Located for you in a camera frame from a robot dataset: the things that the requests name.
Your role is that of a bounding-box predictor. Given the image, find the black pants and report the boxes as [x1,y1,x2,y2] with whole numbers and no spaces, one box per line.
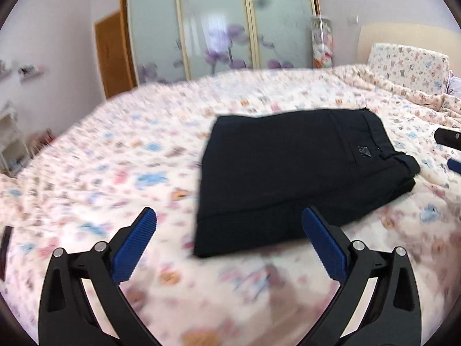
[193,109,420,259]

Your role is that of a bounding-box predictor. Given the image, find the lavender pillow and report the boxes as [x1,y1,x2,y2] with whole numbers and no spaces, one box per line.
[446,75,461,98]

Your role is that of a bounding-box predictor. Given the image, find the teddy bear print pillow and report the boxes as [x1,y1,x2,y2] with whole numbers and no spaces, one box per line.
[367,43,450,95]

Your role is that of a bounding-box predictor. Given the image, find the cream wooden headboard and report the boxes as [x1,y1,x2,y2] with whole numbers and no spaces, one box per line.
[356,23,461,77]

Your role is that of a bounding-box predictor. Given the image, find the tall clear toy tube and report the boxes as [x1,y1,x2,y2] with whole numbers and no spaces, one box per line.
[311,15,334,68]

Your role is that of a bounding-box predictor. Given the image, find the teddy bear print bedspread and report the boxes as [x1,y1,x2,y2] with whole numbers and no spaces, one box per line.
[1,65,460,345]

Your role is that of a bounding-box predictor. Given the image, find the brown wooden door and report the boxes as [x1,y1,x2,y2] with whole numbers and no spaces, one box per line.
[95,11,136,99]

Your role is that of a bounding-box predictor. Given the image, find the frosted glass floral wardrobe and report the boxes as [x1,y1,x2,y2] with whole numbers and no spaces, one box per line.
[123,0,318,84]

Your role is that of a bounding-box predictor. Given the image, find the upper white wall shelf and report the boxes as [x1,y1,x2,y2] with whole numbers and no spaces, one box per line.
[17,65,44,81]

